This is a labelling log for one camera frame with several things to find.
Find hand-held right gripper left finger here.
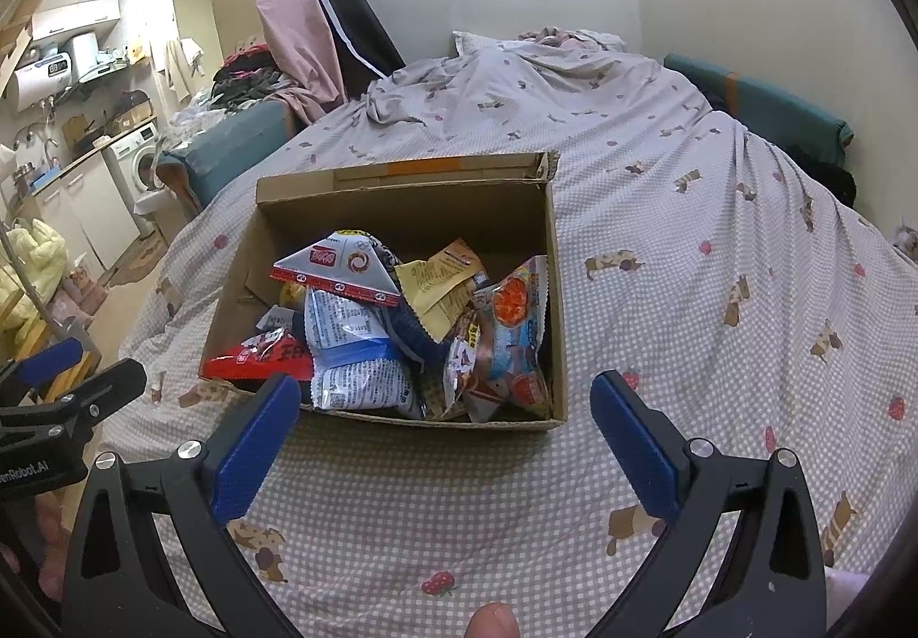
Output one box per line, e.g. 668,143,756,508
61,374,302,638

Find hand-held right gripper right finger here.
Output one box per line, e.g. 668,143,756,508
589,370,826,638

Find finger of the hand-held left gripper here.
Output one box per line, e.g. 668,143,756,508
0,358,149,447
0,337,85,396

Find red snack bag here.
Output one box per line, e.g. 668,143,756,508
201,326,317,384

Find white blue printed snack packet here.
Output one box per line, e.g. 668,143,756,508
305,286,426,420

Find light blue cartoon snack packet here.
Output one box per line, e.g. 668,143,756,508
459,254,555,424

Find white red triangular snack packet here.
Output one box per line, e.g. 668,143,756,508
271,232,404,309

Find dark blue snack bag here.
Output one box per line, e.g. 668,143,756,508
383,297,449,367

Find yellow chip bag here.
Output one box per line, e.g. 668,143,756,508
394,240,490,344

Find person's left hand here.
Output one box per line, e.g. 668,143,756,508
0,491,74,603

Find person's right hand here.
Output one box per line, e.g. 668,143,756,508
466,602,519,638

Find pale yellow cloth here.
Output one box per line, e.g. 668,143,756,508
0,218,69,359

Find brown patterned rug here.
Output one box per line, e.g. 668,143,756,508
100,229,169,287

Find white lower cabinets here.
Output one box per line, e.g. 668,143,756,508
29,161,141,273

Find white washing machine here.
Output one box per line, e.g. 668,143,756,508
100,122,162,219

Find pink clothing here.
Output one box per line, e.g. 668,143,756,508
823,570,865,638

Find brown cardboard box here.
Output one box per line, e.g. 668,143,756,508
107,89,155,133

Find pile of white clothes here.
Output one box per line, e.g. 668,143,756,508
168,100,231,144

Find white water heater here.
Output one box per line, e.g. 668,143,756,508
14,32,102,101

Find hanging cream towel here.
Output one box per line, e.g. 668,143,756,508
161,37,205,104

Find dark cloth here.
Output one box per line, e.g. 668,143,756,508
785,143,858,209

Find pile of dark clothes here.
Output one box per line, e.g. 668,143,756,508
211,39,298,108

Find teal padded bolster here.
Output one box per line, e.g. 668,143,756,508
663,53,854,169

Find pink curtain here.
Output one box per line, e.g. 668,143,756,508
247,0,352,123

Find white pillow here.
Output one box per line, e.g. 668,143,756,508
452,25,628,61

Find white wall cabinet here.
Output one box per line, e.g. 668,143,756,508
29,0,123,40

